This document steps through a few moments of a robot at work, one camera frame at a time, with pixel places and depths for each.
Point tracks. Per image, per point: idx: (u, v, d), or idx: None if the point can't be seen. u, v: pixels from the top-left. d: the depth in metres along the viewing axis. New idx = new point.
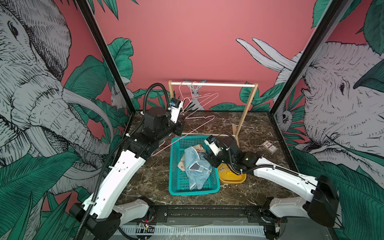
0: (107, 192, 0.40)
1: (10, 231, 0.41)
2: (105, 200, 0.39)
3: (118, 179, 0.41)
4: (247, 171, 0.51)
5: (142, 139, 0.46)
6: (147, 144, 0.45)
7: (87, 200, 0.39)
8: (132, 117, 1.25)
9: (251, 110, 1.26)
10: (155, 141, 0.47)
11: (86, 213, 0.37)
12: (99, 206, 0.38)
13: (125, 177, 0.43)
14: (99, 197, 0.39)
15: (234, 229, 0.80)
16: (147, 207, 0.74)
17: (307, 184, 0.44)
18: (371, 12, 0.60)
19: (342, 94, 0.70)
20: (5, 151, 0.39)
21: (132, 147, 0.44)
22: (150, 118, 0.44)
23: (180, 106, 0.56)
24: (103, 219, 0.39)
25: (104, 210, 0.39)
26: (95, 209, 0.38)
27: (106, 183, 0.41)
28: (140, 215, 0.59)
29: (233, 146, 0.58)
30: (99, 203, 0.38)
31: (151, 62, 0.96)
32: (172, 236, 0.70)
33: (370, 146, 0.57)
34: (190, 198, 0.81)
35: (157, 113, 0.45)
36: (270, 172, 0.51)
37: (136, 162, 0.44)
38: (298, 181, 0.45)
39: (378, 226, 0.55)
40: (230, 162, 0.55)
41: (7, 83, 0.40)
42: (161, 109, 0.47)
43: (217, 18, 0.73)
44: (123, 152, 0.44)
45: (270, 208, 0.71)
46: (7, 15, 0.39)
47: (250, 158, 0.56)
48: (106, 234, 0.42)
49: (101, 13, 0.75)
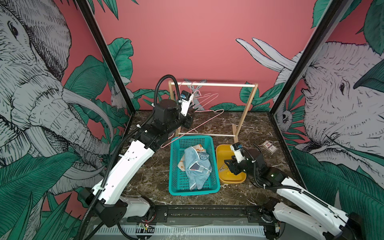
0: (116, 179, 0.40)
1: (10, 231, 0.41)
2: (113, 187, 0.40)
3: (126, 168, 0.42)
4: (270, 187, 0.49)
5: (152, 131, 0.46)
6: (157, 135, 0.45)
7: (97, 185, 0.40)
8: (132, 117, 1.25)
9: (251, 110, 1.26)
10: (165, 134, 0.48)
11: (95, 198, 0.39)
12: (108, 192, 0.39)
13: (133, 166, 0.43)
14: (108, 183, 0.40)
15: (234, 229, 0.80)
16: (147, 206, 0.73)
17: (336, 218, 0.42)
18: (371, 12, 0.60)
19: (342, 94, 0.70)
20: (5, 151, 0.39)
21: (141, 138, 0.45)
22: (160, 111, 0.44)
23: (190, 99, 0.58)
24: (111, 205, 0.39)
25: (112, 197, 0.40)
26: (103, 194, 0.39)
27: (115, 170, 0.41)
28: (140, 213, 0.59)
29: (259, 159, 0.57)
30: (108, 189, 0.39)
31: (151, 62, 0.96)
32: (172, 236, 0.70)
33: (370, 146, 0.57)
34: (190, 198, 0.81)
35: (167, 106, 0.45)
36: (296, 195, 0.50)
37: (145, 153, 0.44)
38: (326, 212, 0.44)
39: (379, 226, 0.55)
40: (254, 175, 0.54)
41: (7, 83, 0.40)
42: (171, 101, 0.46)
43: (217, 18, 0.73)
44: (132, 142, 0.45)
45: (274, 211, 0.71)
46: (7, 15, 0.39)
47: (275, 175, 0.55)
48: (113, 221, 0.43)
49: (101, 14, 0.75)
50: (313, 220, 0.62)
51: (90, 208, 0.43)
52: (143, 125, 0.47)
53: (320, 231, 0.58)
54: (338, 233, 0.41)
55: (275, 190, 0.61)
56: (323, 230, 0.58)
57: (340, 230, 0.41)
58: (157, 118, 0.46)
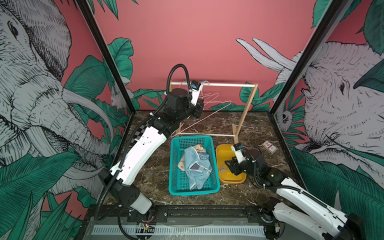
0: (133, 161, 0.43)
1: (10, 231, 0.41)
2: (130, 168, 0.42)
3: (142, 151, 0.44)
4: (270, 187, 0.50)
5: (165, 118, 0.48)
6: (169, 123, 0.47)
7: (114, 166, 0.43)
8: (132, 117, 1.25)
9: (251, 110, 1.26)
10: (177, 122, 0.50)
11: (113, 178, 0.41)
12: (125, 173, 0.41)
13: (148, 151, 0.46)
14: (125, 165, 0.42)
15: (234, 229, 0.80)
16: (149, 205, 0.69)
17: (335, 218, 0.42)
18: (371, 12, 0.60)
19: (342, 94, 0.70)
20: (5, 151, 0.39)
21: (155, 124, 0.47)
22: (172, 100, 0.46)
23: (200, 89, 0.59)
24: (128, 185, 0.44)
25: (128, 177, 0.42)
26: (121, 174, 0.41)
27: (131, 153, 0.44)
28: (142, 210, 0.62)
29: (259, 159, 0.58)
30: (125, 170, 0.42)
31: (151, 62, 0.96)
32: (172, 236, 0.70)
33: (370, 146, 0.57)
34: (190, 198, 0.81)
35: (179, 95, 0.47)
36: (295, 195, 0.50)
37: (159, 139, 0.47)
38: (325, 212, 0.44)
39: (379, 226, 0.55)
40: (254, 175, 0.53)
41: (7, 83, 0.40)
42: (183, 91, 0.48)
43: (216, 18, 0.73)
44: (147, 128, 0.47)
45: (274, 211, 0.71)
46: (7, 15, 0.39)
47: (275, 175, 0.56)
48: (128, 201, 0.46)
49: (101, 14, 0.75)
50: (313, 221, 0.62)
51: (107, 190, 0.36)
52: (155, 113, 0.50)
53: (320, 232, 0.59)
54: (337, 233, 0.41)
55: (275, 190, 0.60)
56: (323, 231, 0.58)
57: (338, 230, 0.41)
58: (169, 107, 0.49)
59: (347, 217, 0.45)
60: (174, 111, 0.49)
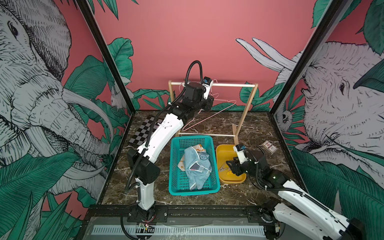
0: (157, 141, 0.49)
1: (10, 231, 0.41)
2: (154, 147, 0.48)
3: (164, 133, 0.50)
4: (272, 189, 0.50)
5: (182, 107, 0.54)
6: (187, 111, 0.54)
7: (142, 144, 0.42)
8: (132, 117, 1.25)
9: (251, 110, 1.26)
10: (192, 111, 0.56)
11: (141, 154, 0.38)
12: (150, 151, 0.47)
13: (170, 134, 0.52)
14: (150, 144, 0.49)
15: (234, 229, 0.80)
16: (149, 205, 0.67)
17: (337, 222, 0.42)
18: (371, 11, 0.60)
19: (342, 94, 0.70)
20: (5, 151, 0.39)
21: (174, 112, 0.53)
22: (190, 89, 0.54)
23: (211, 84, 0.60)
24: (154, 162, 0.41)
25: (154, 155, 0.49)
26: (147, 152, 0.47)
27: (154, 134, 0.50)
28: (145, 198, 0.61)
29: (262, 160, 0.58)
30: (150, 149, 0.48)
31: (151, 62, 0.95)
32: (172, 236, 0.70)
33: (369, 146, 0.57)
34: (190, 198, 0.81)
35: (195, 86, 0.54)
36: (297, 198, 0.50)
37: (178, 124, 0.53)
38: (327, 216, 0.44)
39: (379, 226, 0.55)
40: (256, 177, 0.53)
41: (7, 83, 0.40)
42: (198, 83, 0.54)
43: (216, 18, 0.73)
44: (167, 115, 0.53)
45: (274, 211, 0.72)
46: (7, 15, 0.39)
47: (278, 177, 0.55)
48: (151, 178, 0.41)
49: (101, 14, 0.75)
50: (314, 224, 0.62)
51: (137, 164, 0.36)
52: (173, 102, 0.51)
53: (320, 235, 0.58)
54: (338, 238, 0.41)
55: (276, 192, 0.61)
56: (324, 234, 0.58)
57: (339, 234, 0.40)
58: (186, 97, 0.57)
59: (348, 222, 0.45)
60: (190, 101, 0.56)
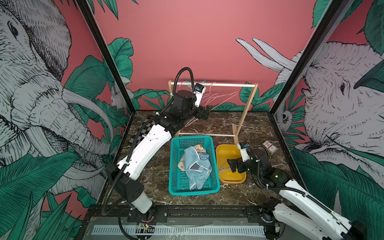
0: (140, 155, 0.45)
1: (10, 231, 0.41)
2: (136, 162, 0.44)
3: (148, 147, 0.46)
4: (273, 188, 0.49)
5: (170, 117, 0.51)
6: (175, 121, 0.50)
7: (122, 160, 0.44)
8: (132, 117, 1.25)
9: (251, 110, 1.26)
10: (181, 121, 0.52)
11: (120, 171, 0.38)
12: (132, 167, 0.43)
13: (154, 147, 0.48)
14: (132, 159, 0.44)
15: (234, 229, 0.80)
16: (149, 205, 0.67)
17: (339, 224, 0.42)
18: (372, 12, 0.60)
19: (342, 94, 0.70)
20: (5, 151, 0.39)
21: (161, 123, 0.50)
22: (178, 99, 0.50)
23: (203, 91, 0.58)
24: (134, 180, 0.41)
25: (135, 172, 0.44)
26: (128, 168, 0.43)
27: (138, 148, 0.46)
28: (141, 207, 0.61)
29: (264, 159, 0.57)
30: (132, 164, 0.43)
31: (151, 62, 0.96)
32: (172, 236, 0.70)
33: (370, 146, 0.57)
34: (190, 198, 0.81)
35: (184, 95, 0.50)
36: (299, 198, 0.50)
37: (165, 136, 0.49)
38: (329, 218, 0.44)
39: (379, 226, 0.55)
40: (258, 175, 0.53)
41: (7, 83, 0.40)
42: (188, 92, 0.51)
43: (216, 18, 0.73)
44: (153, 126, 0.49)
45: (274, 211, 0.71)
46: (7, 15, 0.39)
47: (280, 176, 0.55)
48: (132, 197, 0.46)
49: (101, 14, 0.75)
50: (314, 224, 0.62)
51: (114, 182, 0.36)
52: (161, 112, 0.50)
53: (320, 235, 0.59)
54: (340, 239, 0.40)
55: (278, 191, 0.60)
56: (323, 235, 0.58)
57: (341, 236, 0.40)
58: (174, 106, 0.53)
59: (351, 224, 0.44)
60: (179, 111, 0.53)
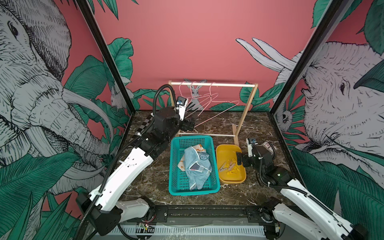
0: (115, 185, 0.41)
1: (10, 231, 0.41)
2: (111, 192, 0.40)
3: (125, 174, 0.42)
4: (275, 185, 0.56)
5: (152, 139, 0.47)
6: (157, 144, 0.47)
7: (94, 191, 0.40)
8: (132, 117, 1.25)
9: (251, 110, 1.26)
10: (164, 143, 0.49)
11: (92, 203, 0.44)
12: (105, 198, 0.39)
13: (131, 174, 0.44)
14: (106, 189, 0.40)
15: (234, 229, 0.80)
16: (147, 207, 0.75)
17: (340, 226, 0.41)
18: (372, 12, 0.60)
19: (342, 94, 0.70)
20: (5, 151, 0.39)
21: (142, 145, 0.46)
22: (159, 121, 0.45)
23: (186, 104, 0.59)
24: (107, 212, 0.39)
25: (108, 203, 0.40)
26: (101, 199, 0.39)
27: (113, 176, 0.42)
28: (139, 214, 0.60)
29: (268, 157, 0.57)
30: (105, 195, 0.39)
31: (151, 62, 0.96)
32: (172, 236, 0.70)
33: (370, 146, 0.57)
34: (190, 198, 0.81)
35: (165, 116, 0.46)
36: (300, 197, 0.49)
37: (144, 161, 0.46)
38: (329, 219, 0.43)
39: (379, 226, 0.55)
40: (260, 172, 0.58)
41: (7, 83, 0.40)
42: (170, 111, 0.47)
43: (216, 18, 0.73)
44: (133, 150, 0.46)
45: (274, 211, 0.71)
46: (7, 15, 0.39)
47: (282, 175, 0.54)
48: (106, 229, 0.42)
49: (101, 14, 0.75)
50: (313, 225, 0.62)
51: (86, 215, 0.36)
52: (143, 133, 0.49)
53: (319, 236, 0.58)
54: None
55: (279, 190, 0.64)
56: (322, 236, 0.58)
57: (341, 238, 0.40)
58: (156, 127, 0.49)
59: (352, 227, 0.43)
60: (161, 132, 0.49)
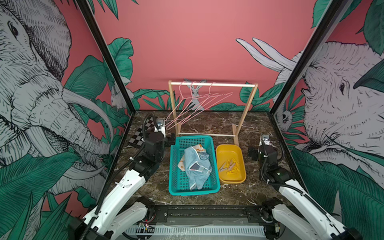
0: (111, 206, 0.43)
1: (10, 231, 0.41)
2: (106, 213, 0.41)
3: (121, 195, 0.45)
4: (274, 183, 0.58)
5: (145, 162, 0.53)
6: (149, 166, 0.52)
7: (90, 213, 0.41)
8: (132, 117, 1.25)
9: (251, 110, 1.26)
10: (156, 164, 0.55)
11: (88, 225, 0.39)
12: (100, 220, 0.40)
13: (127, 194, 0.47)
14: (102, 211, 0.42)
15: (234, 229, 0.80)
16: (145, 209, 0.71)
17: (331, 226, 0.42)
18: (371, 12, 0.60)
19: (342, 94, 0.70)
20: (5, 151, 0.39)
21: (136, 168, 0.51)
22: (150, 145, 0.51)
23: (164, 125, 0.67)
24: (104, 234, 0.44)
25: (103, 224, 0.41)
26: (97, 221, 0.40)
27: (109, 197, 0.44)
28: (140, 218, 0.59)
29: (272, 157, 0.58)
30: (102, 216, 0.41)
31: (151, 62, 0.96)
32: (172, 236, 0.70)
33: (369, 146, 0.57)
34: (190, 198, 0.81)
35: (155, 140, 0.52)
36: (296, 195, 0.50)
37: (139, 181, 0.50)
38: (321, 218, 0.44)
39: (379, 226, 0.55)
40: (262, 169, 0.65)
41: (7, 83, 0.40)
42: (158, 135, 0.53)
43: (216, 17, 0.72)
44: (127, 172, 0.50)
45: (272, 209, 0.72)
46: (7, 15, 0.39)
47: (282, 174, 0.56)
48: None
49: (101, 14, 0.75)
50: (310, 228, 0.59)
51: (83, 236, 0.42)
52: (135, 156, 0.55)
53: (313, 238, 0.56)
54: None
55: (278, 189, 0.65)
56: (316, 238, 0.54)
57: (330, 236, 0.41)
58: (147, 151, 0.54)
59: (346, 229, 0.43)
60: (152, 154, 0.54)
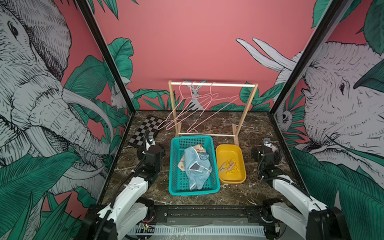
0: (123, 202, 0.48)
1: (10, 231, 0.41)
2: (120, 208, 0.46)
3: (130, 194, 0.51)
4: (268, 178, 0.63)
5: (147, 171, 0.61)
6: (151, 174, 0.60)
7: (104, 209, 0.45)
8: (132, 117, 1.25)
9: (251, 110, 1.26)
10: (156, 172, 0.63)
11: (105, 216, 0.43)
12: (115, 213, 0.44)
13: (134, 195, 0.52)
14: (115, 206, 0.46)
15: (233, 229, 0.80)
16: (145, 209, 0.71)
17: (313, 204, 0.45)
18: (371, 12, 0.60)
19: (342, 94, 0.70)
20: (5, 151, 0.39)
21: (140, 175, 0.58)
22: (151, 155, 0.60)
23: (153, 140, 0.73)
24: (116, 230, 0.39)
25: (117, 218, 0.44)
26: (112, 214, 0.44)
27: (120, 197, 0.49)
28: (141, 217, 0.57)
29: (268, 156, 0.65)
30: (115, 210, 0.45)
31: (151, 62, 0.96)
32: (172, 236, 0.70)
33: (369, 146, 0.57)
34: (190, 198, 0.81)
35: (155, 151, 0.62)
36: (285, 185, 0.55)
37: (144, 184, 0.57)
38: (305, 199, 0.47)
39: (379, 226, 0.55)
40: (260, 165, 0.71)
41: (7, 83, 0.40)
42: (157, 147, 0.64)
43: (215, 17, 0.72)
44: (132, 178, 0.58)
45: (272, 205, 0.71)
46: (7, 15, 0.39)
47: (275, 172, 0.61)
48: None
49: (101, 14, 0.75)
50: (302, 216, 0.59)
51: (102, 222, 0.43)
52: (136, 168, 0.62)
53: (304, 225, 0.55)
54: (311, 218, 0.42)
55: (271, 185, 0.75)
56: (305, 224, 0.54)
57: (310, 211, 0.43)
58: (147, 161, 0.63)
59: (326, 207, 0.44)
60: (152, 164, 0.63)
